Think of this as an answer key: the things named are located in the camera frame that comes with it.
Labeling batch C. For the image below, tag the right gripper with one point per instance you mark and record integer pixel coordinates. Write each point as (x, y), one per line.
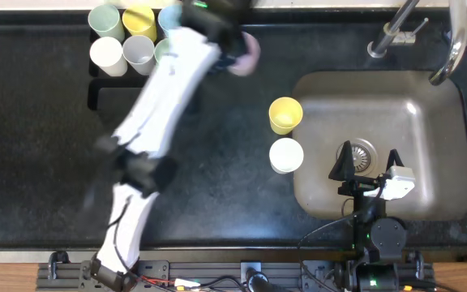
(357, 188)

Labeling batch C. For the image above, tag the white cup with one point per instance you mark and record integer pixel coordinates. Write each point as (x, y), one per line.
(105, 52)
(286, 155)

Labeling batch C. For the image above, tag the yellow cup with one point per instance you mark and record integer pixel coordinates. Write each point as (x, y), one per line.
(138, 20)
(285, 115)

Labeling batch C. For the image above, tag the pink cup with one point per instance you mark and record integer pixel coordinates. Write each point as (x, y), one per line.
(251, 52)

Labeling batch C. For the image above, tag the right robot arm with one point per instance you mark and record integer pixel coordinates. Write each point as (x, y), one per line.
(387, 239)

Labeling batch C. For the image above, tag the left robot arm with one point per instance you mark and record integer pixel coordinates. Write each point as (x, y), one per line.
(164, 93)

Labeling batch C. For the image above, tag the steel sink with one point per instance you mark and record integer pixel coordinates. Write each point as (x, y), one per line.
(399, 109)

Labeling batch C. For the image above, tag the steel tap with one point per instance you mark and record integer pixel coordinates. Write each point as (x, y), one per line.
(458, 40)

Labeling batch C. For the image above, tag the green cup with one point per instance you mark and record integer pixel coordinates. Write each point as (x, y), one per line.
(161, 48)
(104, 18)

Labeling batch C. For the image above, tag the blue cup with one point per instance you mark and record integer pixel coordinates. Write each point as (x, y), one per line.
(168, 18)

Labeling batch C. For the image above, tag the grey cup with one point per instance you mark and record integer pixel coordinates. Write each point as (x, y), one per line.
(138, 50)

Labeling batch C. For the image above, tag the black tray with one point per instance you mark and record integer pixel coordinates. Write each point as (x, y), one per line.
(112, 97)

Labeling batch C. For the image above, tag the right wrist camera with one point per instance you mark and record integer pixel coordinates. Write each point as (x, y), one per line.
(397, 182)

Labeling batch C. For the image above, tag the mounting rail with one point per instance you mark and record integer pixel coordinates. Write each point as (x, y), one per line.
(217, 276)

